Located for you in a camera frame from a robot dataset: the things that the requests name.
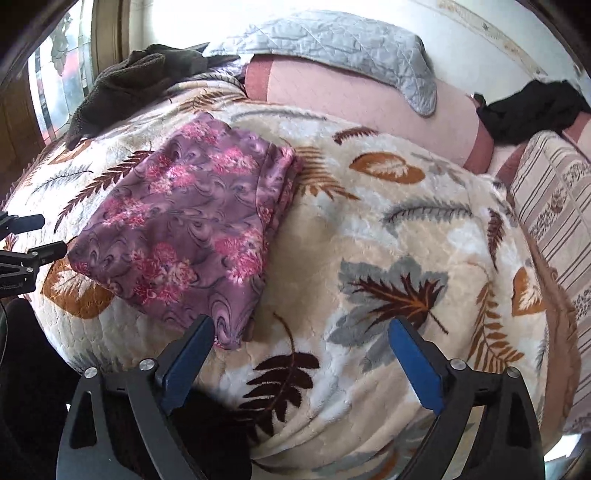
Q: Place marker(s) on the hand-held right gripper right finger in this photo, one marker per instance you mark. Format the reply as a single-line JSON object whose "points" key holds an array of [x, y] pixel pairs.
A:
{"points": [[415, 364]]}

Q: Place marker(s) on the brown fleece jacket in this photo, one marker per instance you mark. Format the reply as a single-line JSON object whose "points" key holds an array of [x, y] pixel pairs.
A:
{"points": [[124, 87]]}

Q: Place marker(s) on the black cloth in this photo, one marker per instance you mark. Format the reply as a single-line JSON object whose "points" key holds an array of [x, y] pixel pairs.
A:
{"points": [[531, 110]]}

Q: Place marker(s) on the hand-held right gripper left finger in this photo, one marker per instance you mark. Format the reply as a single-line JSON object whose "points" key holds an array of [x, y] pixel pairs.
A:
{"points": [[189, 364]]}

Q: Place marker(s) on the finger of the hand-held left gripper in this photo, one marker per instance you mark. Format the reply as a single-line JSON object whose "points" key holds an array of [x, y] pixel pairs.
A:
{"points": [[48, 253], [27, 223]]}

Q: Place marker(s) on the wooden window frame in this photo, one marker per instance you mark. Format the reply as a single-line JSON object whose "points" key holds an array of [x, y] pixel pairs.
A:
{"points": [[18, 138]]}

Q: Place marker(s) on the pink pillow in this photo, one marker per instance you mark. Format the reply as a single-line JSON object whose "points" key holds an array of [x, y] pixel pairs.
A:
{"points": [[346, 97]]}

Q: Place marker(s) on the pink floral pants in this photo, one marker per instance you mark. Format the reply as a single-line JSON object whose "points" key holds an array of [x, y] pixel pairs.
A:
{"points": [[184, 230]]}

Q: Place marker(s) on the leaf printed blanket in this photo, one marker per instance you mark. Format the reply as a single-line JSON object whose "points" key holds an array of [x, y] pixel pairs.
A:
{"points": [[369, 230]]}

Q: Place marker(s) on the stained glass window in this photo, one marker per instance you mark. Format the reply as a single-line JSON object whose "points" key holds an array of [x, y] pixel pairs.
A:
{"points": [[69, 83]]}

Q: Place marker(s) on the striped beige cushion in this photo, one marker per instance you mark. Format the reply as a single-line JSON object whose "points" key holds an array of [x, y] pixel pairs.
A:
{"points": [[554, 207]]}

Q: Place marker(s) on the dark cloth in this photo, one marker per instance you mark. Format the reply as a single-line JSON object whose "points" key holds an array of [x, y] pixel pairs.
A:
{"points": [[27, 369]]}

